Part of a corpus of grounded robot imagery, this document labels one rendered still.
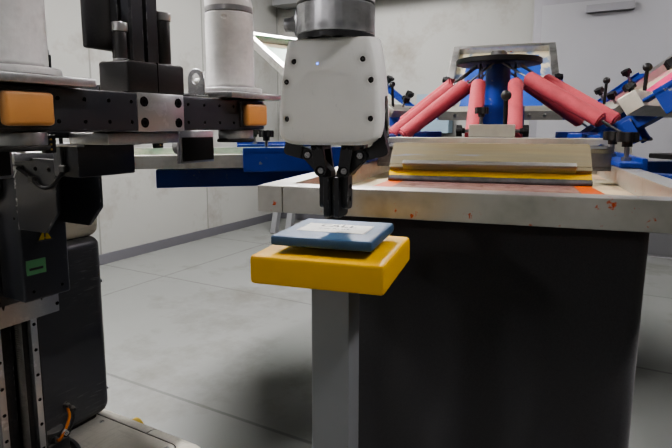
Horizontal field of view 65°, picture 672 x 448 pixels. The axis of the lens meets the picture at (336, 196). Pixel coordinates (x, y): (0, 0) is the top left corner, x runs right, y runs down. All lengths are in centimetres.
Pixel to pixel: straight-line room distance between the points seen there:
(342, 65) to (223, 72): 59
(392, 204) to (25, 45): 50
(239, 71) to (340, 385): 68
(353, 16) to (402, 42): 502
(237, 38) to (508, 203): 63
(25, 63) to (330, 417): 56
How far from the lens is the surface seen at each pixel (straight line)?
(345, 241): 48
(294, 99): 51
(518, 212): 68
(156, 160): 158
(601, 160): 126
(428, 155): 117
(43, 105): 77
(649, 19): 507
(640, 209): 69
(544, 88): 194
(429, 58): 539
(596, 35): 506
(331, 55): 50
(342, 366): 56
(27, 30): 79
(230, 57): 107
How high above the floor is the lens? 107
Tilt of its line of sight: 8 degrees down
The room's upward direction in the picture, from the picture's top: straight up
